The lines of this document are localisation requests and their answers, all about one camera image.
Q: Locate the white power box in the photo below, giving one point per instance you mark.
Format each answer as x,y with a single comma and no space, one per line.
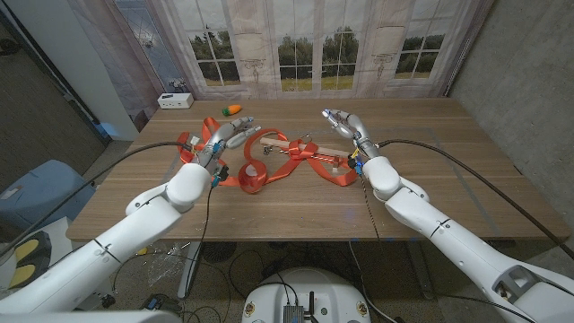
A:
175,101

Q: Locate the white table leg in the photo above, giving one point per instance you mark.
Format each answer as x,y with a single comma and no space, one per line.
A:
188,269

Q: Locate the wooden slat clip hanger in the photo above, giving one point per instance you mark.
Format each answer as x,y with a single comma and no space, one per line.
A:
278,143

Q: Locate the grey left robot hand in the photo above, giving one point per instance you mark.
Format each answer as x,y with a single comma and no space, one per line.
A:
222,137

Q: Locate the toy carrot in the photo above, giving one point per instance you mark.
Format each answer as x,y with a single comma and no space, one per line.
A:
232,110

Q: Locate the white robot torso base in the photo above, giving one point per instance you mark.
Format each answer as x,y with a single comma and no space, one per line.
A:
305,291

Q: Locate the black yellow foot pedal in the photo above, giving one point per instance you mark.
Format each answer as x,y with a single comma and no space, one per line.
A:
29,260

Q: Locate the printed window backdrop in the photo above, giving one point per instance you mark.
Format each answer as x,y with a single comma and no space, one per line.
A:
314,45

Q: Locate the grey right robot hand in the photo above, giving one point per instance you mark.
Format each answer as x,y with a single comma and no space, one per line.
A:
354,128

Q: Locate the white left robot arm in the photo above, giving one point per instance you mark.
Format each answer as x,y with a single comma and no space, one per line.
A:
112,242

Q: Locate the blue plastic bin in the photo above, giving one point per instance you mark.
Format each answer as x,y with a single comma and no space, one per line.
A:
45,193

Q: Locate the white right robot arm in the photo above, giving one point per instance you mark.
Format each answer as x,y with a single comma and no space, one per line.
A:
448,233

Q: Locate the small yellow toy fruit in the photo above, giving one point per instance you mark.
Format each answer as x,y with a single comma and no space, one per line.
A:
142,251

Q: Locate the orange satin ribbon roll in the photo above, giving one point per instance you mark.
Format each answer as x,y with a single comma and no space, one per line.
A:
253,177

